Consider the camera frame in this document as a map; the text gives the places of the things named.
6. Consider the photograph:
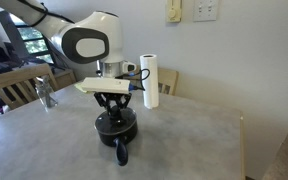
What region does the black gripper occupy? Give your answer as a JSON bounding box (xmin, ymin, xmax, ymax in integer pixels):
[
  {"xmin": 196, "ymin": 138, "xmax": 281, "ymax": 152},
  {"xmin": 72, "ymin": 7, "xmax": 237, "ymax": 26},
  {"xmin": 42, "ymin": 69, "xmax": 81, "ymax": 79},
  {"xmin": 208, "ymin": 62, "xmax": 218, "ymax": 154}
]
[{"xmin": 93, "ymin": 91, "xmax": 133, "ymax": 118}]

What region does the glass lid with black knob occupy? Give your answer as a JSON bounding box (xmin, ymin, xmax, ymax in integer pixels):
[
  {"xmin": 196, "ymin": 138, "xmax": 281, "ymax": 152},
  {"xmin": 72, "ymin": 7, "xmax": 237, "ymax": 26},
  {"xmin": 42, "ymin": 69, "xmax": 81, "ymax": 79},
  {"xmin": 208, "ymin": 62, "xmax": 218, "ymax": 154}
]
[{"xmin": 95, "ymin": 105, "xmax": 138, "ymax": 127}]

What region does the white paper towel roll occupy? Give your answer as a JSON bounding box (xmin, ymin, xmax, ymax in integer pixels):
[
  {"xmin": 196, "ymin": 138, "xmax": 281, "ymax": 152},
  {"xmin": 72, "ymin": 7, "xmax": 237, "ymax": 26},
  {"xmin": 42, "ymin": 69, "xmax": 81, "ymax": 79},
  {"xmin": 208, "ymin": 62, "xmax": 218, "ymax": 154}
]
[{"xmin": 139, "ymin": 53, "xmax": 161, "ymax": 110}]

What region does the wooden chair with slatted back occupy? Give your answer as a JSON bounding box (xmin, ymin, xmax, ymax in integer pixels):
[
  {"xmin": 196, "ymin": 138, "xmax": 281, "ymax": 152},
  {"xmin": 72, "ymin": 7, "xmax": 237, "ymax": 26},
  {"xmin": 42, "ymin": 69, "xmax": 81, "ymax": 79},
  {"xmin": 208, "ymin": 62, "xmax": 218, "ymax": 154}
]
[
  {"xmin": 0, "ymin": 63, "xmax": 60, "ymax": 111},
  {"xmin": 127, "ymin": 66, "xmax": 180, "ymax": 97}
]

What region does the clear glass jar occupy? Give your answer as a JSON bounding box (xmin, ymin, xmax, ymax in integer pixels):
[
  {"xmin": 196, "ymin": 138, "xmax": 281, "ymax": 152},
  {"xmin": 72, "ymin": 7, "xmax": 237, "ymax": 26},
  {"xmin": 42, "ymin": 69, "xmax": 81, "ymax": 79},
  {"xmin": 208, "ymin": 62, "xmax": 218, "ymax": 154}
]
[{"xmin": 34, "ymin": 75, "xmax": 59, "ymax": 109}]

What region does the black flat panel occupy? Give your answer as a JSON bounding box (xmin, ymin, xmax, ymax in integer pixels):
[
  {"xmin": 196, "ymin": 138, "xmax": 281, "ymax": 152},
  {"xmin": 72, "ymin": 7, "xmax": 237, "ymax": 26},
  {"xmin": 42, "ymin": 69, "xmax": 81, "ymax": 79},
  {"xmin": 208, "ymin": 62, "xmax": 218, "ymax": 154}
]
[{"xmin": 0, "ymin": 9, "xmax": 26, "ymax": 52}]

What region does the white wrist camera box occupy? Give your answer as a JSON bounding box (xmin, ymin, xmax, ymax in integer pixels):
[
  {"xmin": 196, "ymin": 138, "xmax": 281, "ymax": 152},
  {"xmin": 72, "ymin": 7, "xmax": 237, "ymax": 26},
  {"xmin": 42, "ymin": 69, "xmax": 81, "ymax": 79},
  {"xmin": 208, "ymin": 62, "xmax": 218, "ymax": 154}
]
[{"xmin": 80, "ymin": 76, "xmax": 132, "ymax": 95}]

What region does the black pot with handle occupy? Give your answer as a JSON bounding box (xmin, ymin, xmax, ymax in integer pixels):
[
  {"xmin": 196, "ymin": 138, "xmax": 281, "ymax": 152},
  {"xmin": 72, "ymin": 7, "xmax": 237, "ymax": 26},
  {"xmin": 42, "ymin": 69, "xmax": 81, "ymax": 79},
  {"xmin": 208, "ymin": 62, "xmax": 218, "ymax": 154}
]
[{"xmin": 94, "ymin": 107, "xmax": 140, "ymax": 167}]

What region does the black cable with blue plug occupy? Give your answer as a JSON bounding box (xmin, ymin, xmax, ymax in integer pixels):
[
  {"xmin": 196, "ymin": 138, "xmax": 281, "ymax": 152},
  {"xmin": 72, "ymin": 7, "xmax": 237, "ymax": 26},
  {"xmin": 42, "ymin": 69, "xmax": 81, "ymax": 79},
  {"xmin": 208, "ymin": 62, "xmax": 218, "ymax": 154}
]
[{"xmin": 115, "ymin": 68, "xmax": 152, "ymax": 92}]

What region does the window with dark frame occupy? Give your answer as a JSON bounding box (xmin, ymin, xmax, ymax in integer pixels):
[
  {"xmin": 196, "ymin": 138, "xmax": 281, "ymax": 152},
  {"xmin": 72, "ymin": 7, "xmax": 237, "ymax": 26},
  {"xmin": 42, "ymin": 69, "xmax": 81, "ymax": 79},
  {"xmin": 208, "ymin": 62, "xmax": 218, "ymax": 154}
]
[{"xmin": 8, "ymin": 12, "xmax": 56, "ymax": 65}]

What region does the beige wall thermostat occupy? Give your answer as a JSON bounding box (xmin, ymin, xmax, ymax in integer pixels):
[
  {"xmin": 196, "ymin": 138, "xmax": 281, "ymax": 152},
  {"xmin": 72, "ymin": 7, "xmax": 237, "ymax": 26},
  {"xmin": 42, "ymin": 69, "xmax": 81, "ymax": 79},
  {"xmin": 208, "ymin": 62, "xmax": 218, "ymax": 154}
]
[{"xmin": 165, "ymin": 0, "xmax": 183, "ymax": 24}]

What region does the white light switch plate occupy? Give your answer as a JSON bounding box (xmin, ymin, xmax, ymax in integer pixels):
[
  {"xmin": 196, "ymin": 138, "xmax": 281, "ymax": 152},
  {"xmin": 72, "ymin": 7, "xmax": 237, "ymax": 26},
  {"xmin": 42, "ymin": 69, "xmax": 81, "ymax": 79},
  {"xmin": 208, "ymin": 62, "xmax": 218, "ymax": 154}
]
[{"xmin": 193, "ymin": 0, "xmax": 221, "ymax": 23}]

